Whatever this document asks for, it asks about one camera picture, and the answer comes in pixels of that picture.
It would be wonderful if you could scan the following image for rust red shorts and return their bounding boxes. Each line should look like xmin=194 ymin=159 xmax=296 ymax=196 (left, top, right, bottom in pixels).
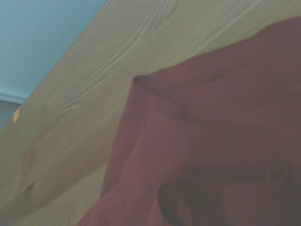
xmin=79 ymin=16 xmax=301 ymax=226

